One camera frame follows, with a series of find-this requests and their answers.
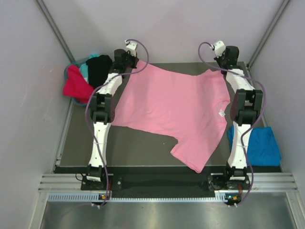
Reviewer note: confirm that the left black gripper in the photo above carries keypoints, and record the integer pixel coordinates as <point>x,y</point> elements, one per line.
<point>135,59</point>

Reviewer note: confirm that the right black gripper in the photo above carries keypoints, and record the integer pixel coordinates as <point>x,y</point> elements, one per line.
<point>217,58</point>

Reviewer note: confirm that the pink t shirt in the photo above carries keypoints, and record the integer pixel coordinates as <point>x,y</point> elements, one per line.
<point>190,108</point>

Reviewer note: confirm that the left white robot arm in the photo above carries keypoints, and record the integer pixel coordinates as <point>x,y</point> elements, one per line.
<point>102,112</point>

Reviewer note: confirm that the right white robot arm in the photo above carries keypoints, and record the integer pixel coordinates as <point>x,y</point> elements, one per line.
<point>245,111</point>

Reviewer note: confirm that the black t shirt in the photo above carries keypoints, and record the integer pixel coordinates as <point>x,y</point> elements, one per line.
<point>98,69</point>

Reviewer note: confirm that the light blue t shirt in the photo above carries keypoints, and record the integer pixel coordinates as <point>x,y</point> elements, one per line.
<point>84,67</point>

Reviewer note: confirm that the blue plastic basket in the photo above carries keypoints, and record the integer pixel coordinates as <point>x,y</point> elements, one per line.
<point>78,64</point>

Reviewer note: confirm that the red t shirt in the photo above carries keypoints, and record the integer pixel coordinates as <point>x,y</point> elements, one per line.
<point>76,87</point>

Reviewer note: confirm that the folded blue t shirt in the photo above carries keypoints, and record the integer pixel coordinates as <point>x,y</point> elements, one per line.
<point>263,149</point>

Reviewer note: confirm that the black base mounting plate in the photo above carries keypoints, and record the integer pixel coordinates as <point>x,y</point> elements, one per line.
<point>206,182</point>

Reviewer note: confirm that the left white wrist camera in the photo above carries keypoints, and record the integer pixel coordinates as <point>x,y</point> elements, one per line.
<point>131,47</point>

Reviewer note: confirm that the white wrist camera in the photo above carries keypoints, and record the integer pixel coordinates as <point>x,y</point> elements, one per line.
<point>218,48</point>
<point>131,47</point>

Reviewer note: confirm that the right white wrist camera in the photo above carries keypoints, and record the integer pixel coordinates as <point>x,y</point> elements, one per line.
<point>218,48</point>

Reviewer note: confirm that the right aluminium corner post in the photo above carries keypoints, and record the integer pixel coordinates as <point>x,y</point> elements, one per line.
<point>270,28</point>

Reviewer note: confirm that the aluminium corner post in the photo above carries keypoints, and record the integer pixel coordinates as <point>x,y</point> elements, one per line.
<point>270,28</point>
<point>53,26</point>

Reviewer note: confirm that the left aluminium corner post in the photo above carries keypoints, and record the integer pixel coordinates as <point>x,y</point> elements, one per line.
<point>53,26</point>

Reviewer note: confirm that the aluminium front rail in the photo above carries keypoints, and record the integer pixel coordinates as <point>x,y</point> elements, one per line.
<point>263,182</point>

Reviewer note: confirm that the slotted grey cable duct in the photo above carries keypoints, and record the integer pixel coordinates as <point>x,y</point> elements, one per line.
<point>99,198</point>

